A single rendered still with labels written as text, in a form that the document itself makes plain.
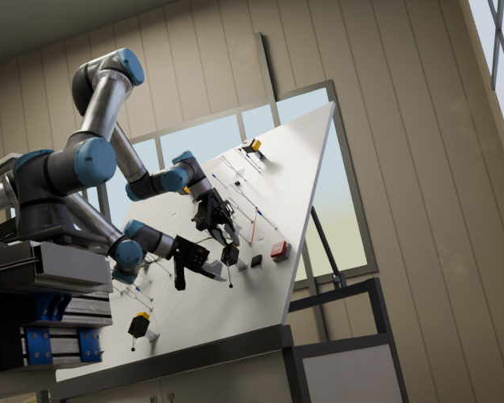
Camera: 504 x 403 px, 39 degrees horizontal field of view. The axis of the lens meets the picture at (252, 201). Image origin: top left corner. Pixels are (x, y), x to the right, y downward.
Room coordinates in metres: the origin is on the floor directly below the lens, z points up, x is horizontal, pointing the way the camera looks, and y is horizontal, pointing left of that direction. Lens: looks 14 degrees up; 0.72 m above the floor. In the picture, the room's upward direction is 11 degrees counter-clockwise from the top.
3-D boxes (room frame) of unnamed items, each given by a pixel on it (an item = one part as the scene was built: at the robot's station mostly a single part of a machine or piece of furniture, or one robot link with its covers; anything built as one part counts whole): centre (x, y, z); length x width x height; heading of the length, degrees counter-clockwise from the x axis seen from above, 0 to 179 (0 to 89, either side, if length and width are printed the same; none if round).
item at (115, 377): (2.51, 0.44, 0.83); 1.18 x 0.05 x 0.06; 52
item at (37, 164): (1.78, 0.53, 1.33); 0.13 x 0.12 x 0.14; 69
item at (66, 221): (1.78, 0.53, 1.21); 0.15 x 0.15 x 0.10
